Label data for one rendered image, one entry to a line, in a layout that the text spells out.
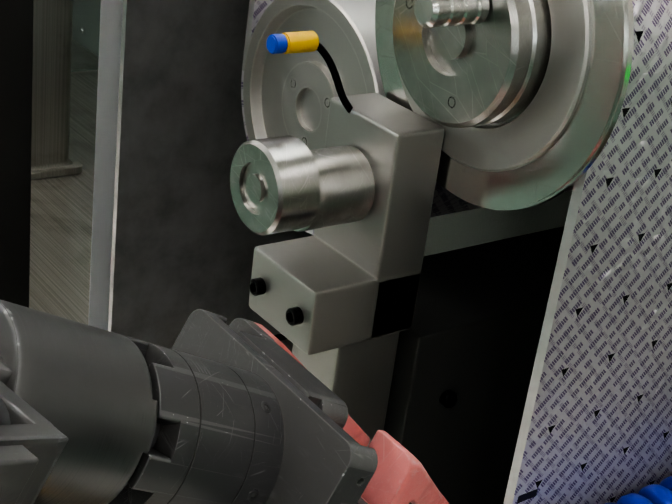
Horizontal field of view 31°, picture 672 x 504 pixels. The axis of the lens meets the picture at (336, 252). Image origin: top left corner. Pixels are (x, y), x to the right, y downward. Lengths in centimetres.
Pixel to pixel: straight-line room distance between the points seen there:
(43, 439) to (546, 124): 25
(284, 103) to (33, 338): 32
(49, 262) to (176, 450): 69
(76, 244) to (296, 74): 50
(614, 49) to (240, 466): 20
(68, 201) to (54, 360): 83
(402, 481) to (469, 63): 18
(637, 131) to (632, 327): 10
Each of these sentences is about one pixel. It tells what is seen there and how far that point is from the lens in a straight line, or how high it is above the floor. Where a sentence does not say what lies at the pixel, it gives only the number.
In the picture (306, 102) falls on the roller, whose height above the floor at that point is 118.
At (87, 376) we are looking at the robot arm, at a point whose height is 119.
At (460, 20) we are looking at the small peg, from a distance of 47.
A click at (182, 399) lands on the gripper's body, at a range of 37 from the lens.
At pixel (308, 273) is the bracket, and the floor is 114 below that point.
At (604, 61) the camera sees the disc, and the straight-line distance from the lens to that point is 46.
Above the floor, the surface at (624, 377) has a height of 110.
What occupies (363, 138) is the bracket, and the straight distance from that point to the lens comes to 53.
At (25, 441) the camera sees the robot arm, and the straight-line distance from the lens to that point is 30.
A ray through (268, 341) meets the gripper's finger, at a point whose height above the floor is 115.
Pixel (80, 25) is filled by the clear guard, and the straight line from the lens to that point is 152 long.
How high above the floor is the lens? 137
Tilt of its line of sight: 25 degrees down
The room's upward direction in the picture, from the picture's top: 8 degrees clockwise
